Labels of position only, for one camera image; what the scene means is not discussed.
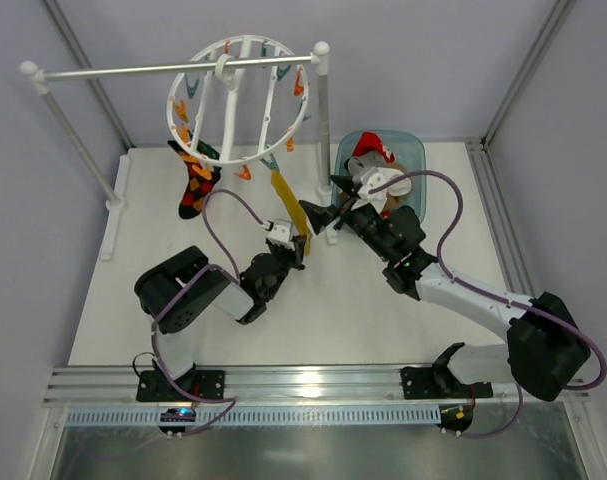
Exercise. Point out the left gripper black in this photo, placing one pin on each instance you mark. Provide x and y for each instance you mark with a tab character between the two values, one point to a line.
290	251

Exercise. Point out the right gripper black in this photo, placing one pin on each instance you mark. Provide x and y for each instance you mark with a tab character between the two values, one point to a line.
347	213

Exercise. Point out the mustard yellow sock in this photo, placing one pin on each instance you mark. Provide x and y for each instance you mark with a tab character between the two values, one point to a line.
294	210

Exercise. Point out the orange clothes peg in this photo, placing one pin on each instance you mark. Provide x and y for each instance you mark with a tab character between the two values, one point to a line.
245	173

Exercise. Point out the blue plastic basin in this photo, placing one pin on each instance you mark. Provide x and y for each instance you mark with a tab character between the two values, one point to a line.
409	153

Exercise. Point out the white round clip hanger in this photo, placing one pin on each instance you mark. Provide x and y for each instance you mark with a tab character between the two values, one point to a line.
250	108

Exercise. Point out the tan sock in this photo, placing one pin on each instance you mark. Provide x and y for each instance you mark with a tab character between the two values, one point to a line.
397	193

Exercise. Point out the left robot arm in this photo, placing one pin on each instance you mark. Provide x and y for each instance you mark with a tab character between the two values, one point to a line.
177	291

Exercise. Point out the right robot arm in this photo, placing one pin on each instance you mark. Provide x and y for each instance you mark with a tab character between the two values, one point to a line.
541	348

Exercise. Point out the grey striped sock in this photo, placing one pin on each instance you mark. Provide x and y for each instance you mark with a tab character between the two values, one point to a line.
357	165

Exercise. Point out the red white sock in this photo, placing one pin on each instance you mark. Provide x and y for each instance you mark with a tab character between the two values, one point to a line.
372	142

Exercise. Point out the argyle black red sock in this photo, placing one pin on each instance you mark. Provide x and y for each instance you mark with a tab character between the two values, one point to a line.
197	188

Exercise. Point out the green clothes peg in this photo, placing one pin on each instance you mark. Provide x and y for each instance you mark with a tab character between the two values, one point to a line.
191	86

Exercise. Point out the white clothes rack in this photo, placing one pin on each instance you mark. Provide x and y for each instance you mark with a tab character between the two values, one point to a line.
226	61

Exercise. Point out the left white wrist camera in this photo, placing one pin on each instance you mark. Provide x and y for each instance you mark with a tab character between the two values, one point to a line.
280	232

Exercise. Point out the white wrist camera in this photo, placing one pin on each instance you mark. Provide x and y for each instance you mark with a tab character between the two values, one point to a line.
280	232
369	184

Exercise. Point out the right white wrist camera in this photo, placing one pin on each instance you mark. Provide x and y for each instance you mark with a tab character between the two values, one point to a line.
369	184

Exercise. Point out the aluminium mounting rail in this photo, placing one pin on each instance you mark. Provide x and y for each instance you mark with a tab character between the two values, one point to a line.
250	385

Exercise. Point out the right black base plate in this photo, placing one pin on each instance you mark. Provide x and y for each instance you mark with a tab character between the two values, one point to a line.
437	382

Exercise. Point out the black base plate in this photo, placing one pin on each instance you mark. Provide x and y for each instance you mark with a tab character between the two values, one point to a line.
154	387
437	382

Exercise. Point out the slotted grey cable duct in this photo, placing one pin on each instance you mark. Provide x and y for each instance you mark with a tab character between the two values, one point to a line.
246	416

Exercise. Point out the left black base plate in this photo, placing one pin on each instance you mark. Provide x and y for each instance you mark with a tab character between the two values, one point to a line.
154	387

